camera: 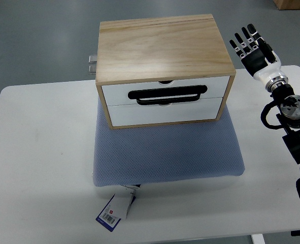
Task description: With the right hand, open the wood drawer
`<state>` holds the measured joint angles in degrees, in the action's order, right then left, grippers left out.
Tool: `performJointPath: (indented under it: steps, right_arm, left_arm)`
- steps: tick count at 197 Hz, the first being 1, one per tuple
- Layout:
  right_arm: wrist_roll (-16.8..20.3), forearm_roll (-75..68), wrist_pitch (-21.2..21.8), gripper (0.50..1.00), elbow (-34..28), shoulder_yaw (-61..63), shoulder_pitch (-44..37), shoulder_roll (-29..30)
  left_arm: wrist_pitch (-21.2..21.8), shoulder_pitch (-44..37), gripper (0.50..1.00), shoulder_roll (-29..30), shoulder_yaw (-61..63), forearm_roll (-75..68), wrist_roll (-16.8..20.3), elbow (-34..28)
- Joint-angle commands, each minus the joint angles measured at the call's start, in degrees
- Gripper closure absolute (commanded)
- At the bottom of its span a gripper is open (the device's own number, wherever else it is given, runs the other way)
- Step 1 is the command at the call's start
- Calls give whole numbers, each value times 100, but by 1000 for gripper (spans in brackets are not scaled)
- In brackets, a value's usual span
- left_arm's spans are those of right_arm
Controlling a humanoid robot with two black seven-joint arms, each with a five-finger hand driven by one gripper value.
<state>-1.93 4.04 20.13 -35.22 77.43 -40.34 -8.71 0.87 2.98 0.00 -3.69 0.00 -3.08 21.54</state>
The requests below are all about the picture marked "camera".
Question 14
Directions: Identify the blue mesh cushion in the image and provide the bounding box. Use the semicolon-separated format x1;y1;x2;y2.
93;106;245;187

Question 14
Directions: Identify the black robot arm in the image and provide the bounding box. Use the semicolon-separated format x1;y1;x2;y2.
260;80;300;165

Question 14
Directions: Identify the white drawer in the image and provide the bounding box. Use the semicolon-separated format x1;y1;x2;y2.
102;76;229;106
108;98;222;127

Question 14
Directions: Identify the cardboard box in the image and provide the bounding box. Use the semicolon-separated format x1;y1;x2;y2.
273;0;300;10

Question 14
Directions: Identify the wooden drawer cabinet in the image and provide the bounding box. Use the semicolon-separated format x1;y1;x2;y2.
95;14;236;129

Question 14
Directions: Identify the metal clamp behind cabinet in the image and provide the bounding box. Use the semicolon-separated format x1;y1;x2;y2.
88;54;97;74

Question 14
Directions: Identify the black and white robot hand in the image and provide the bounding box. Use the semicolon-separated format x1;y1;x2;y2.
229;24;288;93

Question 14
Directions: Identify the white and blue product tag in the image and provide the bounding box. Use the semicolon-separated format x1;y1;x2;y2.
95;185;141;232

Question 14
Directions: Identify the white top drawer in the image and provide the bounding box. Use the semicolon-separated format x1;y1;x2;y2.
102;76;229;106

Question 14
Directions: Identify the white table leg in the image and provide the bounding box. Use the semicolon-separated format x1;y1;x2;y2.
251;234;265;244

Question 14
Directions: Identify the white bottom drawer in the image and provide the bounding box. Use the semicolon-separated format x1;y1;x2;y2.
108;98;222;127

